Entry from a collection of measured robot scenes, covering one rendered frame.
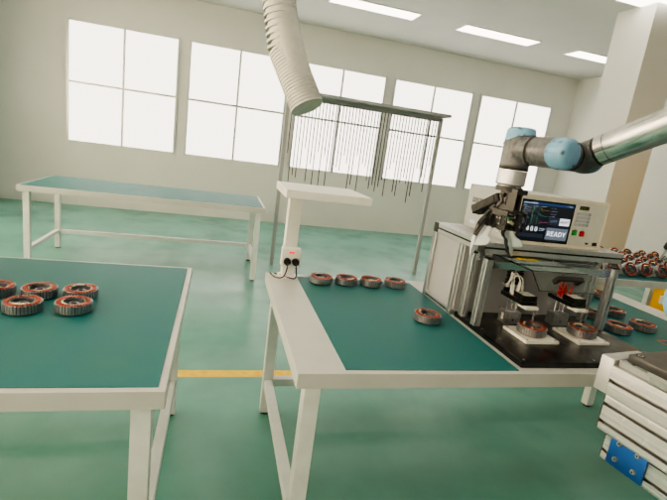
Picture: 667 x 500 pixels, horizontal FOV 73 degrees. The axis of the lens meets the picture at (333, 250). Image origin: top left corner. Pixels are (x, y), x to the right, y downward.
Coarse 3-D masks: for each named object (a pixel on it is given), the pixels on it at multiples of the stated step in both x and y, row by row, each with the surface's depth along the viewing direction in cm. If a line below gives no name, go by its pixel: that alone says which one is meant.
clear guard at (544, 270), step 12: (516, 264) 168; (528, 264) 169; (540, 264) 172; (552, 264) 175; (540, 276) 159; (552, 276) 160; (576, 276) 163; (588, 276) 165; (540, 288) 156; (552, 288) 157; (564, 288) 159; (576, 288) 160; (588, 288) 162
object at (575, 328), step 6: (570, 324) 184; (576, 324) 187; (582, 324) 187; (588, 324) 187; (570, 330) 183; (576, 330) 181; (582, 330) 179; (588, 330) 180; (594, 330) 180; (582, 336) 180; (588, 336) 179; (594, 336) 180
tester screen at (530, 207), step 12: (528, 204) 179; (540, 204) 180; (552, 204) 181; (528, 216) 180; (540, 216) 181; (552, 216) 183; (564, 216) 184; (540, 228) 183; (564, 228) 185; (552, 240) 185
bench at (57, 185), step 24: (24, 192) 383; (48, 192) 385; (72, 192) 389; (96, 192) 394; (120, 192) 407; (144, 192) 426; (168, 192) 446; (192, 192) 469; (216, 192) 496; (24, 216) 388; (24, 240) 392; (168, 240) 497; (192, 240) 503
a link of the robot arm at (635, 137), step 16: (656, 112) 100; (624, 128) 105; (640, 128) 102; (656, 128) 99; (592, 144) 111; (608, 144) 108; (624, 144) 105; (640, 144) 103; (656, 144) 101; (592, 160) 112; (608, 160) 110
